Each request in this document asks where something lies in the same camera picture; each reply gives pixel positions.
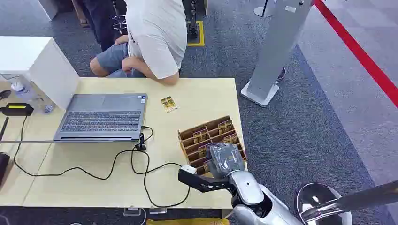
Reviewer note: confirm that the black box device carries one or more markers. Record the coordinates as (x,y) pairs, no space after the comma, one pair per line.
(3,166)

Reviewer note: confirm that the gold printed card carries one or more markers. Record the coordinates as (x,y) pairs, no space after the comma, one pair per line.
(201,136)
(202,151)
(169,104)
(231,138)
(225,126)

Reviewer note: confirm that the red barrier belt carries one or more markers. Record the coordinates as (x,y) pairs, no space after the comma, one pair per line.
(357,51)

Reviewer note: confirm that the grey stanchion base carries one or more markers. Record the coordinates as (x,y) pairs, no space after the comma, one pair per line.
(264,11)

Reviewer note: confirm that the grey laptop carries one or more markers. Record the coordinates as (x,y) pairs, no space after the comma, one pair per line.
(102,119)

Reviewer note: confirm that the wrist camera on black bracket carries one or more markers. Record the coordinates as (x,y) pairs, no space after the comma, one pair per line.
(199,183)

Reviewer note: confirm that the chrome stanchion with pole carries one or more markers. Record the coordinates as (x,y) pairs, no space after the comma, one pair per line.
(323,203)

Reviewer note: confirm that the round dark base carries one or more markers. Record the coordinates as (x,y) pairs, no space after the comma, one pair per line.
(281,75)

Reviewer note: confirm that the black antenna rod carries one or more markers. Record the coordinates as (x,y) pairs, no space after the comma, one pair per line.
(3,129)

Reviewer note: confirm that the clear plastic bottle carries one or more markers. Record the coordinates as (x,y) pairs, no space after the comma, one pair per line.
(20,88)
(46,105)

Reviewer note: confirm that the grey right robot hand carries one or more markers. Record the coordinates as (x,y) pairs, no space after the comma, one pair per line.
(224,160)

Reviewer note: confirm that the person in dark clothes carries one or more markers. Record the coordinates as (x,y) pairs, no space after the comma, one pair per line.
(102,21)

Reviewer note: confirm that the grey stand column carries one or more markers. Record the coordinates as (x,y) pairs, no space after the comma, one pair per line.
(276,49)

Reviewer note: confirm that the black round object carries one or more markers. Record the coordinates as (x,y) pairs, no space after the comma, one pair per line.
(4,93)

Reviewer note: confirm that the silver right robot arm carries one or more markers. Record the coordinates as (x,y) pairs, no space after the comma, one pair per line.
(248,189)

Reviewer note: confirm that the yellow object under desk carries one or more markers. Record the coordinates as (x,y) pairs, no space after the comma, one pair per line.
(186,221)

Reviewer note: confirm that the black device with yellow label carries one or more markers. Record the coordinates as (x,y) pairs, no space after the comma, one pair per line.
(17,109)

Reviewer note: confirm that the white cabinet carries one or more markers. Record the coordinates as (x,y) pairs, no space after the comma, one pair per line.
(46,68)

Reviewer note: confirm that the clear desk bracket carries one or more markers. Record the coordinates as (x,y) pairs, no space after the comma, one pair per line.
(132,211)
(157,211)

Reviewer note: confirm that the black robot leg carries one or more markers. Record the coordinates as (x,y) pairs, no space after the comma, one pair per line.
(192,18)

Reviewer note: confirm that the wooden card box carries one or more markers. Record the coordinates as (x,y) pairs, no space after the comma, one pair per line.
(189,143)

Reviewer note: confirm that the person's hand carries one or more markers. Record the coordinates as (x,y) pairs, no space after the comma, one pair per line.
(121,39)
(128,64)

